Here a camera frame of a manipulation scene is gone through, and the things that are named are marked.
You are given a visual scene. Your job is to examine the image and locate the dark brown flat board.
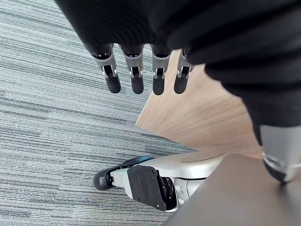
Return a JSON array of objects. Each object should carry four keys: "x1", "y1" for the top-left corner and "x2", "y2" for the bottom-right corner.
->
[{"x1": 162, "y1": 153, "x2": 301, "y2": 226}]

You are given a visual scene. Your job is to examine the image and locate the light wood cabinet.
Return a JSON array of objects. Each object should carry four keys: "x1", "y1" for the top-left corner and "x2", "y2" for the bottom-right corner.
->
[{"x1": 135, "y1": 50, "x2": 263, "y2": 160}]

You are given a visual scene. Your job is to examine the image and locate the silver robot left leg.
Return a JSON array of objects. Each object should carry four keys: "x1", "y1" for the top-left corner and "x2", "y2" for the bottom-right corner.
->
[{"x1": 107, "y1": 150, "x2": 226, "y2": 212}]

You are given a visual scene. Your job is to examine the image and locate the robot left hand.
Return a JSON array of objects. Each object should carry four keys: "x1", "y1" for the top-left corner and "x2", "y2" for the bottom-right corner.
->
[{"x1": 55, "y1": 0, "x2": 301, "y2": 184}]

